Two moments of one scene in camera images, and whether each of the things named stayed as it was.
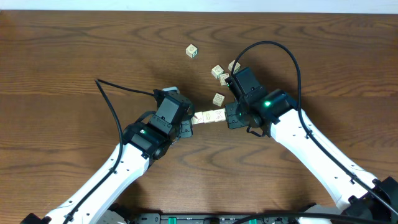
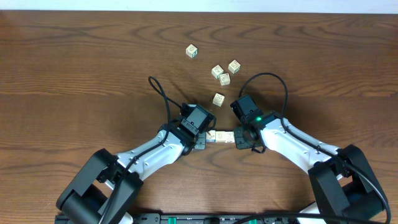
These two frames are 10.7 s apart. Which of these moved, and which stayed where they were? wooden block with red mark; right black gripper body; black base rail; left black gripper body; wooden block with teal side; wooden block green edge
Moved: wooden block with red mark; left black gripper body; right black gripper body
Stayed: black base rail; wooden block with teal side; wooden block green edge
